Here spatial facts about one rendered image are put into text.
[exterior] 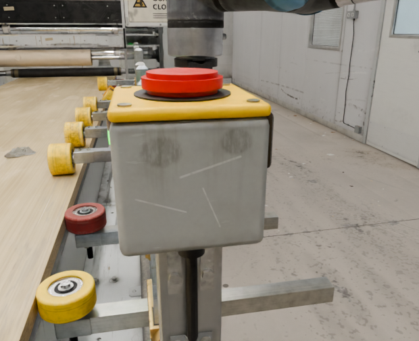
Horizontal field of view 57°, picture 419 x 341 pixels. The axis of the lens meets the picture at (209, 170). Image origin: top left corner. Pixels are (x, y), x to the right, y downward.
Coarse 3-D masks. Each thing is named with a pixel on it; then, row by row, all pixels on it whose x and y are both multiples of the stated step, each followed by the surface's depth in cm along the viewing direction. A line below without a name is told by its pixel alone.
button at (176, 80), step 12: (156, 72) 18; (168, 72) 18; (180, 72) 18; (192, 72) 18; (204, 72) 18; (216, 72) 18; (144, 84) 18; (156, 84) 17; (168, 84) 17; (180, 84) 17; (192, 84) 17; (204, 84) 17; (216, 84) 18; (168, 96) 18; (180, 96) 18; (192, 96) 18
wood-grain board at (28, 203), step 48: (0, 96) 217; (48, 96) 217; (96, 96) 217; (0, 144) 126; (48, 144) 126; (0, 192) 88; (48, 192) 88; (0, 240) 68; (48, 240) 68; (0, 288) 56; (0, 336) 47
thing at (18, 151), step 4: (16, 148) 115; (20, 148) 117; (24, 148) 116; (28, 148) 116; (8, 152) 112; (12, 152) 114; (16, 152) 114; (20, 152) 115; (24, 152) 114; (28, 152) 115; (32, 152) 116; (4, 156) 113; (8, 156) 112; (12, 156) 112; (16, 156) 112
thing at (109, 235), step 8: (264, 216) 86; (272, 216) 86; (264, 224) 86; (272, 224) 86; (96, 232) 79; (104, 232) 79; (112, 232) 79; (80, 240) 78; (88, 240) 79; (96, 240) 79; (104, 240) 80; (112, 240) 80
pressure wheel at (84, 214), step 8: (72, 208) 79; (80, 208) 80; (88, 208) 78; (96, 208) 80; (104, 208) 79; (64, 216) 77; (72, 216) 76; (80, 216) 76; (88, 216) 76; (96, 216) 76; (104, 216) 78; (72, 224) 75; (80, 224) 75; (88, 224) 75; (96, 224) 76; (104, 224) 78; (72, 232) 76; (80, 232) 75; (88, 232) 76; (88, 248) 81; (88, 256) 81
